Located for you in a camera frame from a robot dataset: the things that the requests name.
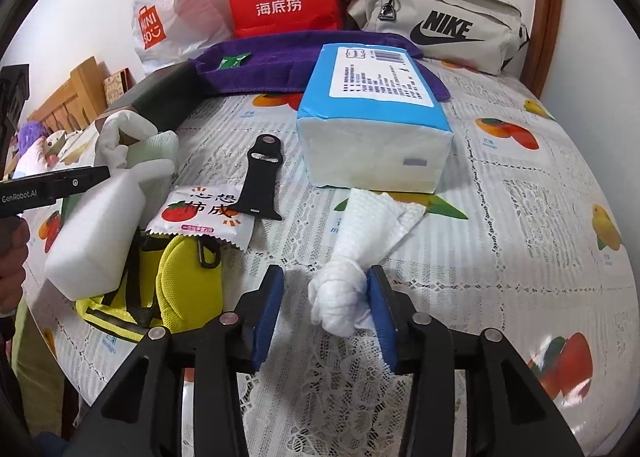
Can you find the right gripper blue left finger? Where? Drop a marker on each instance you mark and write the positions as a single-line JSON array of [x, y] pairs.
[[235, 342]]

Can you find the dark green tissue box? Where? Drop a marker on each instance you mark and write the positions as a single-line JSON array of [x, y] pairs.
[[166, 97]]

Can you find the white knotted cloth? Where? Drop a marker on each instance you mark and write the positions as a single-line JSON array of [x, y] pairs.
[[373, 225]]

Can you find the purple towel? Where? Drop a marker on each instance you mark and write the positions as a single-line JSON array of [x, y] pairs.
[[282, 62]]

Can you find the yellow black small pouch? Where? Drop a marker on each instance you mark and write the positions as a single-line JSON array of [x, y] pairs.
[[173, 282]]

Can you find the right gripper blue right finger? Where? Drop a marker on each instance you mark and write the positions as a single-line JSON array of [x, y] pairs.
[[416, 344]]

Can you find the brown patterned book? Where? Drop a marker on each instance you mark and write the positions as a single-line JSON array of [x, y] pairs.
[[117, 84]]

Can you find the wooden headboard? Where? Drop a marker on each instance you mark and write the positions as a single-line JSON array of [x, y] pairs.
[[76, 103]]

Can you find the white Miniso plastic bag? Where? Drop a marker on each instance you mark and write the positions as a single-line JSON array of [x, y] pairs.
[[170, 31]]

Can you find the person's left hand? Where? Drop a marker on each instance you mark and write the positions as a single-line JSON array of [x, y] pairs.
[[14, 252]]

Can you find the grey Nike waist bag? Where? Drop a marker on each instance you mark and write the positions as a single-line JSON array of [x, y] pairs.
[[480, 34]]

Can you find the white sponge block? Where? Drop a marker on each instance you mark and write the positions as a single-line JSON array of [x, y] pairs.
[[90, 252]]

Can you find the blue tissue pack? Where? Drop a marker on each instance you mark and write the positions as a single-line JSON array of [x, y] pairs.
[[368, 120]]

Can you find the green sachet packet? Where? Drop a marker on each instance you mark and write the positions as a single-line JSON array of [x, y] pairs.
[[233, 61]]

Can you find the white mesh bag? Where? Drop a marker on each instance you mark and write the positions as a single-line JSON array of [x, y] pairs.
[[120, 130]]

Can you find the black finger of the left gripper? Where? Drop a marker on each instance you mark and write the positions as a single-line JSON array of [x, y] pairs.
[[77, 181]]

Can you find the brown wooden door frame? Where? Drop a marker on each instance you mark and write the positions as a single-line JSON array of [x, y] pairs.
[[541, 46]]

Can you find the white tomato snack packet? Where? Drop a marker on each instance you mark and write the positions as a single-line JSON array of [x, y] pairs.
[[204, 211]]

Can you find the white plush toy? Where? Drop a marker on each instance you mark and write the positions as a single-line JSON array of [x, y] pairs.
[[54, 144]]

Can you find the purple fluffy toy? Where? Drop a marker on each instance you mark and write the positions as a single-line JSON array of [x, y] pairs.
[[28, 134]]

